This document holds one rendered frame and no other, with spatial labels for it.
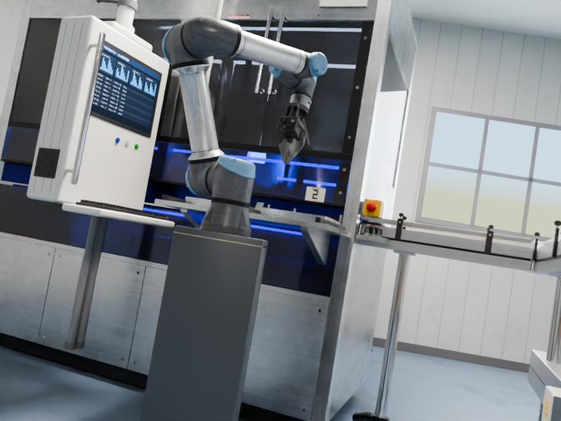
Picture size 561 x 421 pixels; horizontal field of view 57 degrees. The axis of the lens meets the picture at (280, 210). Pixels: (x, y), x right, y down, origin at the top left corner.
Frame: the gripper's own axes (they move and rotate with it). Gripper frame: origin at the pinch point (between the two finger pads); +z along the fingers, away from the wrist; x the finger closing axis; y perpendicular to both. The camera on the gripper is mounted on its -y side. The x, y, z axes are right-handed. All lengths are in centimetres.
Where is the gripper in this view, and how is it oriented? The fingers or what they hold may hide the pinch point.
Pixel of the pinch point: (287, 161)
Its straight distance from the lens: 181.8
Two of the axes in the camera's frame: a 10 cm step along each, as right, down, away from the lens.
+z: -2.4, 9.1, -3.2
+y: -3.7, -4.0, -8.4
